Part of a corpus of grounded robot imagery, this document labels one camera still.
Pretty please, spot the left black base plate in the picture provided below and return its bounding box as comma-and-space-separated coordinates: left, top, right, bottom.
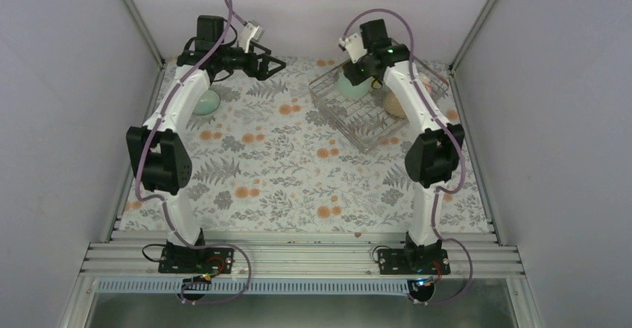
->
158, 246, 235, 275

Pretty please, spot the aluminium mounting rail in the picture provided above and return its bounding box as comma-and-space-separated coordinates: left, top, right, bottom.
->
80, 242, 525, 279

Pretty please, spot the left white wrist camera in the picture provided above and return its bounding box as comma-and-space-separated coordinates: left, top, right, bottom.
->
237, 22, 264, 53

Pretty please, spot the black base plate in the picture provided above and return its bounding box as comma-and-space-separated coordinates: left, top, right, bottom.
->
377, 248, 452, 276
158, 246, 235, 275

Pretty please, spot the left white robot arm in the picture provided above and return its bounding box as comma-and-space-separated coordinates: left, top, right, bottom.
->
126, 15, 286, 272

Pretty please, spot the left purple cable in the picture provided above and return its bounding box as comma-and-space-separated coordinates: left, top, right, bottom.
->
134, 0, 253, 307

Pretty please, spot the pale green pink-base bowl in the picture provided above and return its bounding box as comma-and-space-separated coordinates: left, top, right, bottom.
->
192, 89, 221, 117

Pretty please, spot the beige bowl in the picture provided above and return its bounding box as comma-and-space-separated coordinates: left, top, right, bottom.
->
382, 91, 407, 119

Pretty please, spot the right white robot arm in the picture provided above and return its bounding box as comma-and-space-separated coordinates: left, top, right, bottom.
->
339, 19, 464, 274

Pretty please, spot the yellow bowl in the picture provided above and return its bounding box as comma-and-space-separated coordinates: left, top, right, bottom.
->
371, 79, 383, 89

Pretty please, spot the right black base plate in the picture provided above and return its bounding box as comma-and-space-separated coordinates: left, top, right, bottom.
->
377, 248, 452, 276

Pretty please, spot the wire dish rack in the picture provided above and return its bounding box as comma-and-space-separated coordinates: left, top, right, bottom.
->
308, 56, 450, 154

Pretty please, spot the floral table mat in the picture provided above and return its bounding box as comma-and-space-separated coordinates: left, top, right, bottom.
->
121, 54, 490, 234

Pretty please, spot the celadon green bowl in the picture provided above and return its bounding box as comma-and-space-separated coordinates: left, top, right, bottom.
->
334, 71, 373, 100

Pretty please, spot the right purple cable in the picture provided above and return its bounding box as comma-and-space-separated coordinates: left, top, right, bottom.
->
341, 8, 474, 307

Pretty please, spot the purple cable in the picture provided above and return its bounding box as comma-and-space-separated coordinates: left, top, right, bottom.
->
134, 0, 253, 307
341, 8, 474, 307

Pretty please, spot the white bowl red rim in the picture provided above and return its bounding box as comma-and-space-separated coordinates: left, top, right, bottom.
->
418, 72, 432, 93

